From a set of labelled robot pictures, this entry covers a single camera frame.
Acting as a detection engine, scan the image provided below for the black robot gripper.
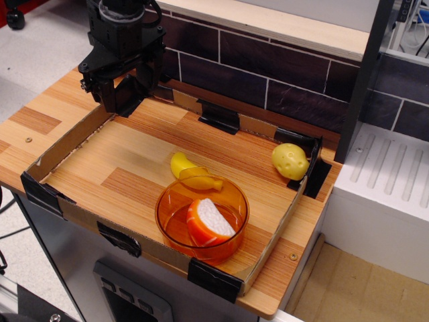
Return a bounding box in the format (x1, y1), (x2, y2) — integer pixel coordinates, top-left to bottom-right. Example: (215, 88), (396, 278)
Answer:
(78, 5), (166, 113)

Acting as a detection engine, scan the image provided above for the orange white toy sushi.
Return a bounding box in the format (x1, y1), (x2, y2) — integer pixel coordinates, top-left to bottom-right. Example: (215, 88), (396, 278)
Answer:
(186, 199), (236, 247)

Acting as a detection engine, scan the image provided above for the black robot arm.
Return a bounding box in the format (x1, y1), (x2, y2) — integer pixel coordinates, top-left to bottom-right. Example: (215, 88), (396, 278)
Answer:
(78, 1), (166, 117)

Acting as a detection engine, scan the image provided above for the transparent orange plastic pot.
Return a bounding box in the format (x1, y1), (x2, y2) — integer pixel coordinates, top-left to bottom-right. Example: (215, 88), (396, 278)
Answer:
(156, 167), (249, 265)

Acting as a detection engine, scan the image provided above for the cardboard fence with black tape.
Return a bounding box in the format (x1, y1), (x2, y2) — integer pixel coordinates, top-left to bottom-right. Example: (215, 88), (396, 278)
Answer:
(17, 74), (338, 315)

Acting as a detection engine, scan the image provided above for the yellow toy banana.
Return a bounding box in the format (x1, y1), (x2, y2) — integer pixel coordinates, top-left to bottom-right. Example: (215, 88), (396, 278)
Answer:
(170, 152), (223, 191)

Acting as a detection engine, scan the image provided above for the black caster wheel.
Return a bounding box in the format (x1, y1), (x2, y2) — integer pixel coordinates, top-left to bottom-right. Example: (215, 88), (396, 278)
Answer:
(4, 0), (26, 30)

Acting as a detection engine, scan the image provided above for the light wooden shelf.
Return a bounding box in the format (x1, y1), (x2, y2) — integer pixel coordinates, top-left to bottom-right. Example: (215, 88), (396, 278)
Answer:
(158, 0), (369, 62)

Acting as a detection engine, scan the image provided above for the yellow toy potato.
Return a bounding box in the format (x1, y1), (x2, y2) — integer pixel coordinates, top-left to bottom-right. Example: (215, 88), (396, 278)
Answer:
(271, 143), (310, 180)

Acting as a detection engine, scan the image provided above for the grey oven control panel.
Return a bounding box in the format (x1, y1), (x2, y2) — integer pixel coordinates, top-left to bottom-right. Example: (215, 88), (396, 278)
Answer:
(93, 261), (174, 321)

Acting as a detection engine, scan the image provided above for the white toy sink drainboard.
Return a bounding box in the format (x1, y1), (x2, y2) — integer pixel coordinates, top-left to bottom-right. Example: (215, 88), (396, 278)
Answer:
(322, 123), (428, 283)

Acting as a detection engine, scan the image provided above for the dark grey vertical post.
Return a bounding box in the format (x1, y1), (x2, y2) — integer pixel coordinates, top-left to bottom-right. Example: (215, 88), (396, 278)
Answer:
(334, 1), (394, 164)

